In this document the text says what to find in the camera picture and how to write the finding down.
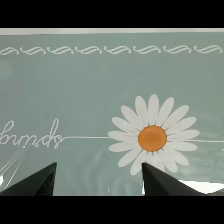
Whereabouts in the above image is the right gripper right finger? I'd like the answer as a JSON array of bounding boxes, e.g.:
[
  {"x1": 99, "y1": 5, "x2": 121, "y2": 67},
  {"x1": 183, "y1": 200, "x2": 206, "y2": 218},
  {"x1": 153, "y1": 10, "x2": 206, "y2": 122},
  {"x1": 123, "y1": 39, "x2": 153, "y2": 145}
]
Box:
[{"x1": 141, "y1": 162, "x2": 202, "y2": 197}]

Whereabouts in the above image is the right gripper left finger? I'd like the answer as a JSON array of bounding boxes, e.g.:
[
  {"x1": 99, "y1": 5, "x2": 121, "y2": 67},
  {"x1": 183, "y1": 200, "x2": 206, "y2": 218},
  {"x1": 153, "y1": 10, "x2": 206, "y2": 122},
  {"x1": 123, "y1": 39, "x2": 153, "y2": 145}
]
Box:
[{"x1": 0, "y1": 161, "x2": 58, "y2": 197}]

